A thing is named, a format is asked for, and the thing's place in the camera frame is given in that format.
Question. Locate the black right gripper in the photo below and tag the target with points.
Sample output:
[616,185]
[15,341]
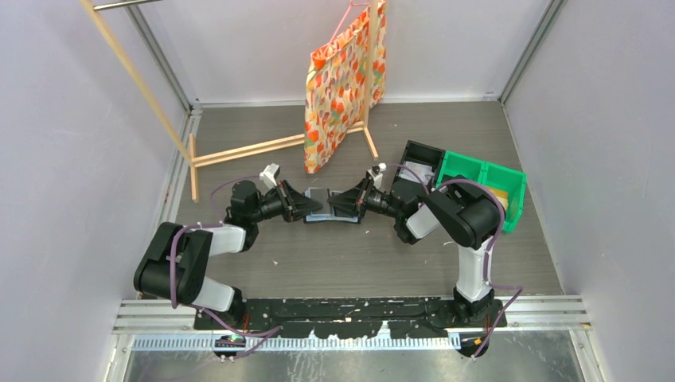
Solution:
[351,200]

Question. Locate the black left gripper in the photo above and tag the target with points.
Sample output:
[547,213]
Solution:
[294,205]

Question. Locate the black card holder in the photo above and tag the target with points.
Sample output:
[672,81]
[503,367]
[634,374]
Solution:
[327,212]

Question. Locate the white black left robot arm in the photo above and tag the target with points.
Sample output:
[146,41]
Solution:
[174,264]

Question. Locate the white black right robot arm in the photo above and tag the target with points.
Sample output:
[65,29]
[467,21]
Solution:
[466,212]

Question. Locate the white card in black bin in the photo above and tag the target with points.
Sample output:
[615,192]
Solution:
[425,172]

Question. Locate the yellow cards in green bin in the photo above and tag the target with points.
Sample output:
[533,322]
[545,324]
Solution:
[501,195]

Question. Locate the wooden clothes rack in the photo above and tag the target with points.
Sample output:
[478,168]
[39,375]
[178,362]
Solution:
[186,147]

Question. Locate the black storage bin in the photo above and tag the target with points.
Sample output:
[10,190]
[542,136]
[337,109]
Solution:
[424,154]

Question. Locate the floral fabric bag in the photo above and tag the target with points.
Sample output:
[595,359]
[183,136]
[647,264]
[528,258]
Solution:
[345,77]

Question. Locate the green double storage bin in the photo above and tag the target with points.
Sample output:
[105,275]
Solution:
[511,182]

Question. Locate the pink clothes hanger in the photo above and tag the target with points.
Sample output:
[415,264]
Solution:
[340,26]

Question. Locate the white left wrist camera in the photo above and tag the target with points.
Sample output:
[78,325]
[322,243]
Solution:
[269,175]

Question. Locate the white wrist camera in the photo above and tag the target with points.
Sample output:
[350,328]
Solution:
[269,175]
[377,171]

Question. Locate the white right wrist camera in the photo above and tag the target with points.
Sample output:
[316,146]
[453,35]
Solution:
[377,171]

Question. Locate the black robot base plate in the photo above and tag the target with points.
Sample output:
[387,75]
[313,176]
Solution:
[350,318]

